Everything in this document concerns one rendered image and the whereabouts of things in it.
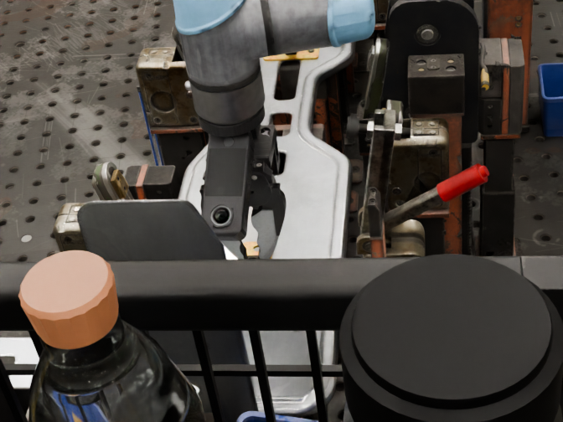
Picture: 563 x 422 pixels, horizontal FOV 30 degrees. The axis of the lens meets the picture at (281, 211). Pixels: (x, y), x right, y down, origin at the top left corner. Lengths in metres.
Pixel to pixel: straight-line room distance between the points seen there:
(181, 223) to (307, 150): 0.59
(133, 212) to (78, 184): 1.09
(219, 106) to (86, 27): 1.34
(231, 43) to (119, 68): 1.20
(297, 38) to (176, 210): 0.28
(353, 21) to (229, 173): 0.20
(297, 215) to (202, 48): 0.34
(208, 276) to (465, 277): 0.14
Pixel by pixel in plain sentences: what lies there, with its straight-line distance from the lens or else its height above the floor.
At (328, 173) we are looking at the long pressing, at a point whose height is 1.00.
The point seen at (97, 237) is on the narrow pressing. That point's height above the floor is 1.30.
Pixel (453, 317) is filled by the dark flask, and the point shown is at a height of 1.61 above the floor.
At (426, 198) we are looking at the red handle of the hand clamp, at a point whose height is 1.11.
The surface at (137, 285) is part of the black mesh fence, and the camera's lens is 0.45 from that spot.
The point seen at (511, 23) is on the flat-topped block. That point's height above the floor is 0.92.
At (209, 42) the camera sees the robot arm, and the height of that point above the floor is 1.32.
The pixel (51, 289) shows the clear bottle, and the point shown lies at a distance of 0.34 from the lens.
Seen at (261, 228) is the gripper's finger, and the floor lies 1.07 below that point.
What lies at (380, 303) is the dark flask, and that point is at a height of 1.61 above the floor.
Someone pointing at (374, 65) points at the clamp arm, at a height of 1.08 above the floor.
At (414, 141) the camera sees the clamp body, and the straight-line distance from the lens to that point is 1.29.
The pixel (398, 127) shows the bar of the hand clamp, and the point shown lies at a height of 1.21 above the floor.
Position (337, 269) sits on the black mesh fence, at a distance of 0.44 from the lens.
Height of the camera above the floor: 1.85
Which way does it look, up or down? 41 degrees down
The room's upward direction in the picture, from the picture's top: 9 degrees counter-clockwise
